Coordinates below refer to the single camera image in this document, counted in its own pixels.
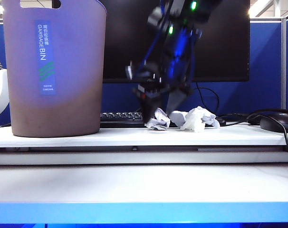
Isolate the grey plastic garbage bin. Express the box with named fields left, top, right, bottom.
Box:
left=1, top=0, right=107, bottom=138

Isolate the thin black desk cable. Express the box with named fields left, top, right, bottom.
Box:
left=217, top=113, right=250, bottom=126

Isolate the black computer keyboard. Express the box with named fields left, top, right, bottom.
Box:
left=100, top=111, right=227, bottom=128

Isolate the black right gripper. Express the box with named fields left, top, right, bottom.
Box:
left=125, top=60, right=195, bottom=124

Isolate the black dome-shaped device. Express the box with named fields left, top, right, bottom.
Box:
left=259, top=112, right=288, bottom=133

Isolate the grey metal desk rail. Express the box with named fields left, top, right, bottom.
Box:
left=0, top=145, right=286, bottom=153

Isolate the black computer monitor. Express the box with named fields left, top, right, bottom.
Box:
left=97, top=0, right=251, bottom=112

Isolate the thick black cable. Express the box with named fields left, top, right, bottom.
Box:
left=246, top=108, right=288, bottom=173

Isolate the grey partition post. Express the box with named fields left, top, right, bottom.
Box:
left=280, top=17, right=287, bottom=110

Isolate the bluish white paper ball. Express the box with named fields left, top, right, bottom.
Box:
left=145, top=107, right=171, bottom=131

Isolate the thin black monitor cable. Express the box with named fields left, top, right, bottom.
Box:
left=195, top=82, right=220, bottom=114

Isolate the wide blue partition panel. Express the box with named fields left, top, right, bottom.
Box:
left=0, top=20, right=283, bottom=126

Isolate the long ceiling light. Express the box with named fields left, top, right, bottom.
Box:
left=248, top=0, right=275, bottom=18

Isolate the large bluish paper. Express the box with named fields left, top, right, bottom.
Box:
left=169, top=106, right=221, bottom=129

